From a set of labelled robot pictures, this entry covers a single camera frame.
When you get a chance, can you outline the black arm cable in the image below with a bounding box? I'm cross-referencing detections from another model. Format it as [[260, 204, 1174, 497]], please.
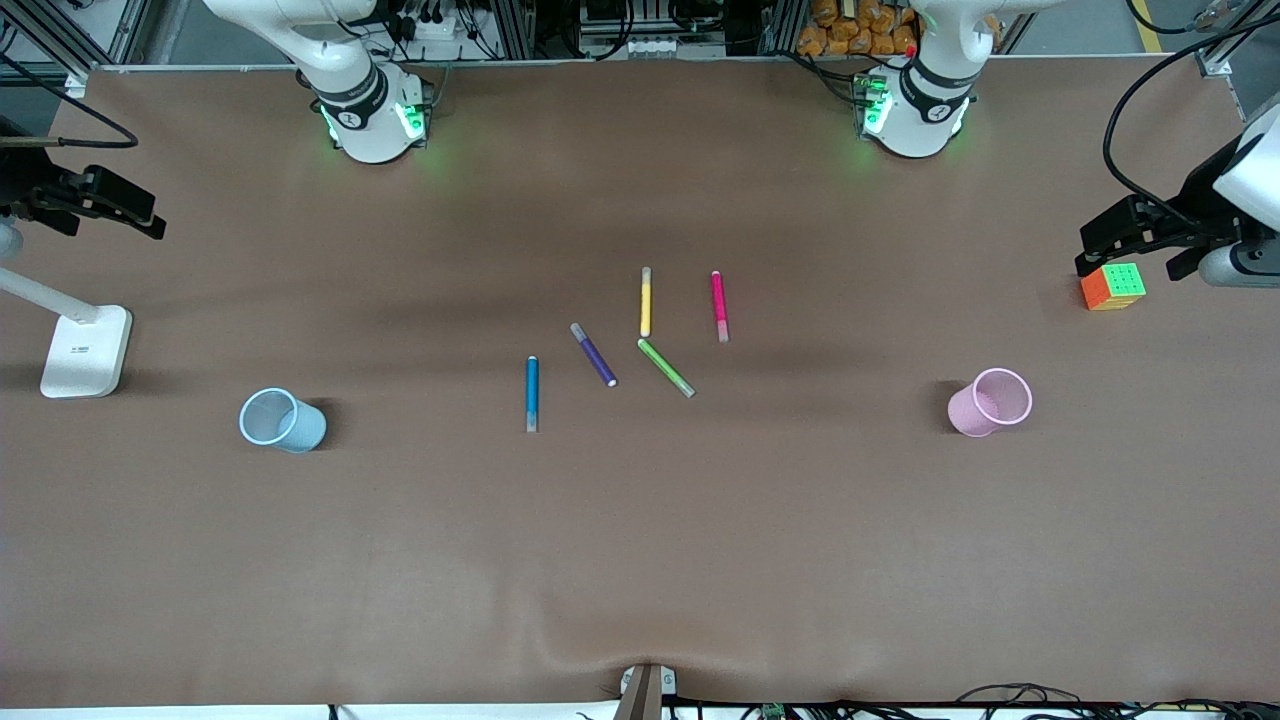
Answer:
[[1102, 8, 1280, 223], [0, 55, 139, 150]]

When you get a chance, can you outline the blue mesh cup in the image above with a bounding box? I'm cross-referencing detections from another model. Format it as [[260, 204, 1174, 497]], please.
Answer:
[[238, 387, 328, 454]]

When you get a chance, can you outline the white power strip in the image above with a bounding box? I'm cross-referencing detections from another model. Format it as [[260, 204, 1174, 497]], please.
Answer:
[[400, 8, 473, 43]]

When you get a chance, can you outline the pink mesh cup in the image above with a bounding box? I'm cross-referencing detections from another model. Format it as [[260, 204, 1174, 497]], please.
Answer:
[[947, 367, 1034, 439]]

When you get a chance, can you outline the colourful puzzle cube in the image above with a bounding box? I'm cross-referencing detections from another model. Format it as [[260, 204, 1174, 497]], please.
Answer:
[[1080, 262, 1148, 312]]

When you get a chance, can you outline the aluminium frame post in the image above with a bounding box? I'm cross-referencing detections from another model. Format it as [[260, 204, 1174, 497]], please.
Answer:
[[495, 0, 536, 59], [760, 0, 801, 56]]

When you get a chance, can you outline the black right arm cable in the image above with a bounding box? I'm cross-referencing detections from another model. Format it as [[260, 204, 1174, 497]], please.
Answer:
[[0, 55, 139, 150]]

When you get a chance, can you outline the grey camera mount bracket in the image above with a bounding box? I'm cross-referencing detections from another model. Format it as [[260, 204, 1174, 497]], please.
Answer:
[[612, 662, 679, 720]]

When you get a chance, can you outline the green marker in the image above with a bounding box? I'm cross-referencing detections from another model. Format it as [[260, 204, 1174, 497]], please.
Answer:
[[637, 338, 697, 399]]

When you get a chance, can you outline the purple marker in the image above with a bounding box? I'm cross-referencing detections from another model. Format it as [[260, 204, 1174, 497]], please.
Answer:
[[569, 322, 619, 388]]

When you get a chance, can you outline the aluminium frame strut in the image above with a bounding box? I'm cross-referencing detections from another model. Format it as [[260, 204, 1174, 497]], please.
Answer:
[[1195, 0, 1280, 77]]

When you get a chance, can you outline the orange snack packets pile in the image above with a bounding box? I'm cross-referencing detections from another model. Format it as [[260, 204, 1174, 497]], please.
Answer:
[[797, 0, 921, 57]]

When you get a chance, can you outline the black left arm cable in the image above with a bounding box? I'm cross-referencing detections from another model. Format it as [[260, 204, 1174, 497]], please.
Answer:
[[1102, 8, 1280, 223]]

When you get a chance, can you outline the white lamp stand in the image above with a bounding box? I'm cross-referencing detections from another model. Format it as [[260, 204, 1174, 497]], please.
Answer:
[[0, 265, 133, 399]]

